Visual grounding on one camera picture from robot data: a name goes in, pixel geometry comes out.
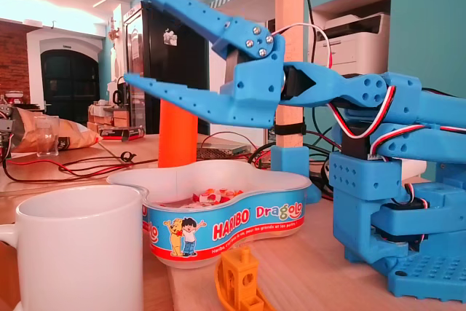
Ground orange cylinder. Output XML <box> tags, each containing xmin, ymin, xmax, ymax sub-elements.
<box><xmin>157</xmin><ymin>98</ymin><xmax>200</xmax><ymax>169</ymax></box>

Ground black fridge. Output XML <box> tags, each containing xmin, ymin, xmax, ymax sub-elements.
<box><xmin>123</xmin><ymin>0</ymin><xmax>210</xmax><ymax>135</ymax></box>

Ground metal power supply box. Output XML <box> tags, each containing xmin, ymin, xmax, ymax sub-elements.
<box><xmin>196</xmin><ymin>139</ymin><xmax>252</xmax><ymax>159</ymax></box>

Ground wooden storage boxes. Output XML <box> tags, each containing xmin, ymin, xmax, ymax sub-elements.
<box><xmin>88</xmin><ymin>101</ymin><xmax>130</xmax><ymax>132</ymax></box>

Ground black kettle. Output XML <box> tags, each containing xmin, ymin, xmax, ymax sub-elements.
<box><xmin>111</xmin><ymin>76</ymin><xmax>130</xmax><ymax>106</ymax></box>

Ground black red flat box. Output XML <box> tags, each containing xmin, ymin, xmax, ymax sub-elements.
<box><xmin>97</xmin><ymin>125</ymin><xmax>146</xmax><ymax>141</ymax></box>

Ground red white wrapped candies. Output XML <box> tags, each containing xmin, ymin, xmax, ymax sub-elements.
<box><xmin>191</xmin><ymin>186</ymin><xmax>245</xmax><ymax>205</ymax></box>

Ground dark arched door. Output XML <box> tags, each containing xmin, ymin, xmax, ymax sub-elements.
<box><xmin>40</xmin><ymin>48</ymin><xmax>100</xmax><ymax>125</ymax></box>

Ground crumpled chips bag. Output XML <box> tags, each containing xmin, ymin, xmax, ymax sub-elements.
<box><xmin>9</xmin><ymin>106</ymin><xmax>103</xmax><ymax>152</ymax></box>

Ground white printer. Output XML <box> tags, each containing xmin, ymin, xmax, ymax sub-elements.
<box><xmin>308</xmin><ymin>12</ymin><xmax>391</xmax><ymax>75</ymax></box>

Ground Haribo Dragolo candy tub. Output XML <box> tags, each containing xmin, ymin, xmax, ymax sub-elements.
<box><xmin>106</xmin><ymin>159</ymin><xmax>313</xmax><ymax>269</ymax></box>

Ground clear drinking glass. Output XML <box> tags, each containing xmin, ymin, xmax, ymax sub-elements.
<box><xmin>34</xmin><ymin>114</ymin><xmax>60</xmax><ymax>157</ymax></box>

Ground red kitchen appliance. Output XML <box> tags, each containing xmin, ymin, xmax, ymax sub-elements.
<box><xmin>5</xmin><ymin>90</ymin><xmax>25</xmax><ymax>105</ymax></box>

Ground orange printed toy boat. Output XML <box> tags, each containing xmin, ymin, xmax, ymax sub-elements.
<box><xmin>213</xmin><ymin>245</ymin><xmax>277</xmax><ymax>311</ymax></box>

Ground white ceramic mug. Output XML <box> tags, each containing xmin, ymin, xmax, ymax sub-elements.
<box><xmin>0</xmin><ymin>184</ymin><xmax>145</xmax><ymax>311</ymax></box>

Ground black strap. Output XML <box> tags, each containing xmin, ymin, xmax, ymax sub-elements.
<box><xmin>274</xmin><ymin>123</ymin><xmax>306</xmax><ymax>135</ymax></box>

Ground blue post foot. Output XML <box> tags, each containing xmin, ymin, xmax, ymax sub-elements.
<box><xmin>270</xmin><ymin>144</ymin><xmax>323</xmax><ymax>205</ymax></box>

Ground red black cable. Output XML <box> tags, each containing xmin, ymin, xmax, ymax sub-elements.
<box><xmin>0</xmin><ymin>150</ymin><xmax>161</xmax><ymax>184</ymax></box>

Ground red white wall ornament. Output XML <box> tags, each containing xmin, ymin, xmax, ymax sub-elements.
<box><xmin>108</xmin><ymin>15</ymin><xmax>122</xmax><ymax>41</ymax></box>

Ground black cable tangle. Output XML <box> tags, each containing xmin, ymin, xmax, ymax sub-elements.
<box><xmin>247</xmin><ymin>121</ymin><xmax>345</xmax><ymax>201</ymax></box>

